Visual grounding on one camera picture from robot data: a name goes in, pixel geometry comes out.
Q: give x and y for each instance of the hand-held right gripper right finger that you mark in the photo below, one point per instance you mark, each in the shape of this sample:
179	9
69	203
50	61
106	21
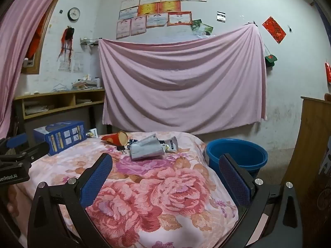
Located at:
234	183

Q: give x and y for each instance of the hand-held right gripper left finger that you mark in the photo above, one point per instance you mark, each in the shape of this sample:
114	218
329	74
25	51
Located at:
95	180

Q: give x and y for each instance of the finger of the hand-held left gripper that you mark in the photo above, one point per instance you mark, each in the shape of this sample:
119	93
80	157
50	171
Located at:
15	140
38	148

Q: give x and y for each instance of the blue plastic bucket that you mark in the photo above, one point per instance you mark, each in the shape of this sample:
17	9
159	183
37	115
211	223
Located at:
240	152

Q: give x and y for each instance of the black binder clip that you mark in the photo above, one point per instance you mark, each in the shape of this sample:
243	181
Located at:
121	148

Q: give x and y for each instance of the red paper cup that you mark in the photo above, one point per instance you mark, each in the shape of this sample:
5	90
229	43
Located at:
115	139

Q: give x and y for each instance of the silver plastic bag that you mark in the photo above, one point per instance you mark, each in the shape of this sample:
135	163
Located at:
146	148

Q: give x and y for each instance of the blue cardboard box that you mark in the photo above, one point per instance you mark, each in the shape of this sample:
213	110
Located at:
62	135

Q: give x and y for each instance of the stack of papers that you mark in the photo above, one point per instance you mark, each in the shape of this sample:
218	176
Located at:
36	108
84	100

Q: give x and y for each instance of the small white box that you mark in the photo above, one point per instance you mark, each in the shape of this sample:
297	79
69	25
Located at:
92	133

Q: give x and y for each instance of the wooden shelf desk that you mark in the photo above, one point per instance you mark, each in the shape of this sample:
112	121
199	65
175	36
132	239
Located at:
64	99

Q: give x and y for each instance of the floral blanket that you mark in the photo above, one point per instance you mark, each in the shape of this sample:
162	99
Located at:
155	186

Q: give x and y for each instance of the stack of books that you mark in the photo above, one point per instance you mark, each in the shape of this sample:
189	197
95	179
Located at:
85	82

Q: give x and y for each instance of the wooden cabinet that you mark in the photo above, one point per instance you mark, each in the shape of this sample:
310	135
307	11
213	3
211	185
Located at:
310	147

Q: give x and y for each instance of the pink curtain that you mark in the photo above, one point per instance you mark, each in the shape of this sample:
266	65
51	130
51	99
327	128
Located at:
20	44

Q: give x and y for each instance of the orange cloth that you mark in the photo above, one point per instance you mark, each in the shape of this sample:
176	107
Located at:
35	41

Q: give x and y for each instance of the red tassel ornament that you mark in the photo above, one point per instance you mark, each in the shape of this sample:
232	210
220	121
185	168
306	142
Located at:
67	38

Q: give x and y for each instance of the pink hanging bed sheet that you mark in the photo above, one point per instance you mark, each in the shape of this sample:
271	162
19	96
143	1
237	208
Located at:
181	82

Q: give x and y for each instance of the green hanging pouch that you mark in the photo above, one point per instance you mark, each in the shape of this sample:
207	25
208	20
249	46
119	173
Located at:
270	60

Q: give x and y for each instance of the red hanging packet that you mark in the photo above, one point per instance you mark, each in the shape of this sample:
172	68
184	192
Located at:
328	72

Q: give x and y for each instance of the paper wall calendar sheet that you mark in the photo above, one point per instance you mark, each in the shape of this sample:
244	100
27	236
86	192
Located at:
77	62
65	62

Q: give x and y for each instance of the metal wall shelf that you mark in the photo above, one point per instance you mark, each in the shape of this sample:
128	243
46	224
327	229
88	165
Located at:
89	41

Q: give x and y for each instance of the round wall clock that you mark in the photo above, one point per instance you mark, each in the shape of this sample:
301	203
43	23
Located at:
73	13

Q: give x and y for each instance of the green wall photo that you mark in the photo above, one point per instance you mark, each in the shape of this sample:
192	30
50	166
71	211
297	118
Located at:
195	25
206	28

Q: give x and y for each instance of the red wall poster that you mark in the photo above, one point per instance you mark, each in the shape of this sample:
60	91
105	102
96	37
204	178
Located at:
274	29

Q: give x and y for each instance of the small black wall hook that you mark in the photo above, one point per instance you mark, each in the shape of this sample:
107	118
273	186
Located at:
289	28

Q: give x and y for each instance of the black and white wall photo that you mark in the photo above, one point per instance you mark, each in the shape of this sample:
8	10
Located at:
221	16

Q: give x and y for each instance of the group of wall certificates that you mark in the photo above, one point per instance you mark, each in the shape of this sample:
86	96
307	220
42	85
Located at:
157	7

